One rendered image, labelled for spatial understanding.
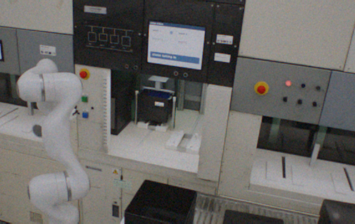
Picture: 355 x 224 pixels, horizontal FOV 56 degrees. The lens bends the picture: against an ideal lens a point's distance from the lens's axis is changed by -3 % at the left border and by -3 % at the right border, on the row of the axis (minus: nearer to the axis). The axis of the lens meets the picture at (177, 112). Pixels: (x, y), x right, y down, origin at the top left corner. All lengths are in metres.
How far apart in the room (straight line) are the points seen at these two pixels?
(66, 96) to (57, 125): 0.11
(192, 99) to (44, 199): 1.68
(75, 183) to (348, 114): 1.27
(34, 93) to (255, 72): 1.00
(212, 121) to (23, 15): 1.19
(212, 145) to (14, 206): 1.62
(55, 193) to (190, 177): 0.90
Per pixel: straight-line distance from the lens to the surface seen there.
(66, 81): 1.28
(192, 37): 1.71
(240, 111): 1.77
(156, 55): 1.78
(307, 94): 1.74
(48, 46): 2.04
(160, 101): 2.31
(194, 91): 2.74
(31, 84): 1.27
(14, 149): 2.51
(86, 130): 2.12
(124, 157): 2.08
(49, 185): 1.36
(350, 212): 1.72
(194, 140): 2.24
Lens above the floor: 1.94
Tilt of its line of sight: 23 degrees down
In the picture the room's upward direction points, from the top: 5 degrees clockwise
